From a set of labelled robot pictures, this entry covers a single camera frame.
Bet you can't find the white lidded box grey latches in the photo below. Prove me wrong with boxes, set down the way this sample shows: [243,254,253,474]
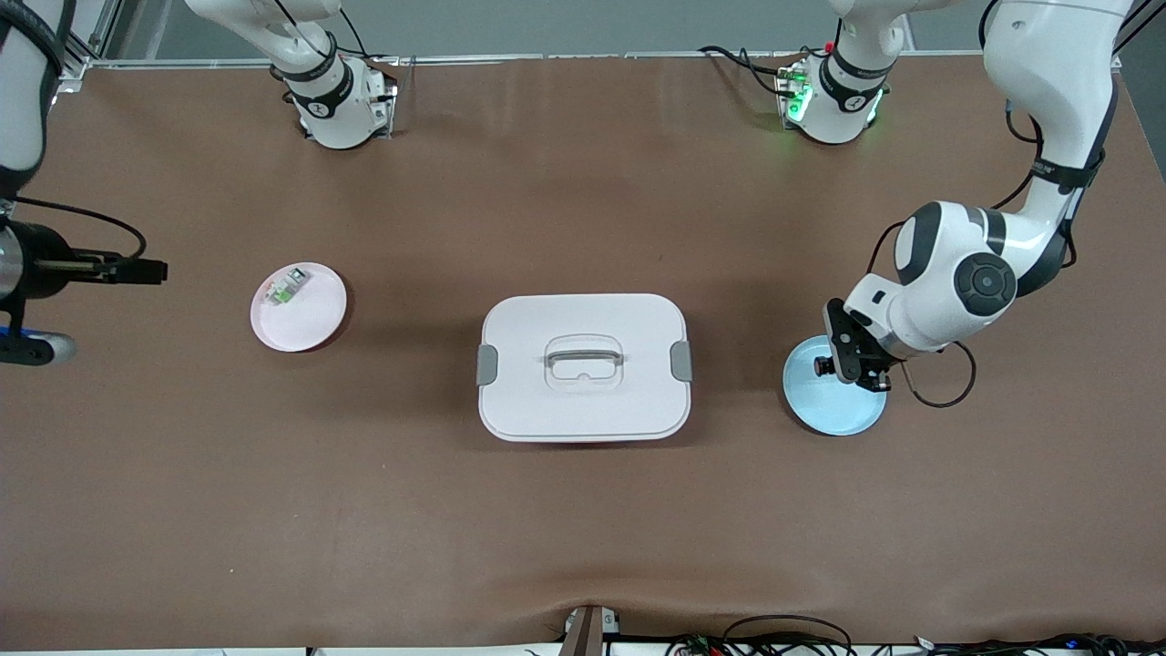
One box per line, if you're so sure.
[476,292,693,444]

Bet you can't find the light blue round plate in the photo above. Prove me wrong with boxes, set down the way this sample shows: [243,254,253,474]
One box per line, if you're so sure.
[782,334,888,437]

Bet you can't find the pink round plate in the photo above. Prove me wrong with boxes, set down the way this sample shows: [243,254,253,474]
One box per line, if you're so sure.
[250,262,348,354]

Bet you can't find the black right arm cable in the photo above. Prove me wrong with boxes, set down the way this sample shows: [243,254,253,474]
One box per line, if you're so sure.
[9,195,148,261]

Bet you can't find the green and white push-button switch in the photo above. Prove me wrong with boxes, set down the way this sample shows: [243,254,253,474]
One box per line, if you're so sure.
[264,267,311,306]

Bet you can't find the aluminium frame post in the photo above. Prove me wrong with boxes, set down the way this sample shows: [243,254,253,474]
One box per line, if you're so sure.
[55,0,125,92]

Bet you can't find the black cable bundle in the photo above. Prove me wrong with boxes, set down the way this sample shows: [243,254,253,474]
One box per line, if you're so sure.
[665,615,1166,656]

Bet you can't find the black base cable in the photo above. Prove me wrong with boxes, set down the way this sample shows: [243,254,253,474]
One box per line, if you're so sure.
[698,45,799,97]

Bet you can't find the metal table bracket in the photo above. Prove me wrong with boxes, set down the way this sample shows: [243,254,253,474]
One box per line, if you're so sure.
[560,606,622,656]

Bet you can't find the aluminium table edge rail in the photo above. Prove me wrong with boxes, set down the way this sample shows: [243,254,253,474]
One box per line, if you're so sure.
[55,50,1123,72]

